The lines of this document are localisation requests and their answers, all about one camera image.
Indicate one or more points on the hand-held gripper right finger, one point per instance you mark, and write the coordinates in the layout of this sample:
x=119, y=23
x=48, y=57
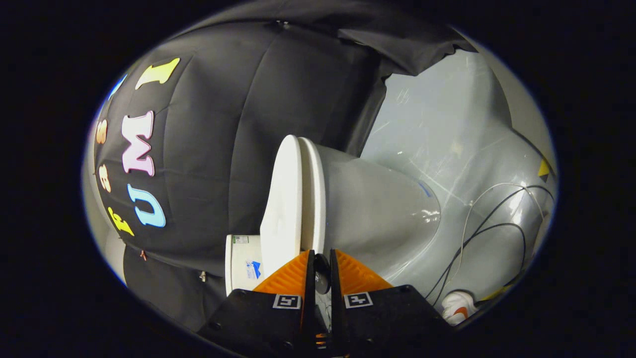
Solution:
x=336, y=308

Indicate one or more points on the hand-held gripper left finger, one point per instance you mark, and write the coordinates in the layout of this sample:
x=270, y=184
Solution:
x=309, y=298

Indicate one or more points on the dark round knob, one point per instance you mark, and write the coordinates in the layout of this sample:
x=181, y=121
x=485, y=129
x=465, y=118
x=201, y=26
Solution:
x=322, y=274

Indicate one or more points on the white toilet lid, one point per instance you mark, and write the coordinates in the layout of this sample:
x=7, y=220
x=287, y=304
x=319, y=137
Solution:
x=280, y=209

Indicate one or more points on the white toilet seat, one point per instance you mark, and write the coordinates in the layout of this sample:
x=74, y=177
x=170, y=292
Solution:
x=314, y=199

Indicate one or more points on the white ceramic toilet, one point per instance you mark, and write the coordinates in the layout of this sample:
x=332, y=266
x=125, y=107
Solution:
x=377, y=209

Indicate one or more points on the person's white shoe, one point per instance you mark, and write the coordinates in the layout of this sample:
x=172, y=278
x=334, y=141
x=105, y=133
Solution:
x=457, y=307

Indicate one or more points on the black backdrop cloth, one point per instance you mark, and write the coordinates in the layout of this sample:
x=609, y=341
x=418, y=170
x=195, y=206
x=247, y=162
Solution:
x=223, y=124

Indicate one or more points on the yellow black floor tape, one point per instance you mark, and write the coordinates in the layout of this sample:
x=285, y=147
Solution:
x=543, y=170

